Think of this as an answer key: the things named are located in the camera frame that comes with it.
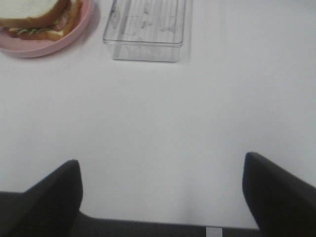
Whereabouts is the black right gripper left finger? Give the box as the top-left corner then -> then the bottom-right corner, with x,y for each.
0,160 -> 83,237

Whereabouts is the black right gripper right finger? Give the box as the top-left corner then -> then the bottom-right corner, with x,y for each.
242,152 -> 316,237

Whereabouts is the green lettuce leaf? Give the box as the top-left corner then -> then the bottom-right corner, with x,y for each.
8,27 -> 51,35

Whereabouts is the pink bacon strip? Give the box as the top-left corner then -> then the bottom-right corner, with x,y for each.
50,0 -> 74,31

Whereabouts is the white bread slice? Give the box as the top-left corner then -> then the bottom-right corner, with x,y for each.
4,0 -> 82,41
0,0 -> 70,28

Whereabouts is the pink round plate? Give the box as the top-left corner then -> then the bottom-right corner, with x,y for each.
0,0 -> 94,58

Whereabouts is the right clear plastic container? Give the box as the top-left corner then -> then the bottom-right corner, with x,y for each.
103,0 -> 187,62

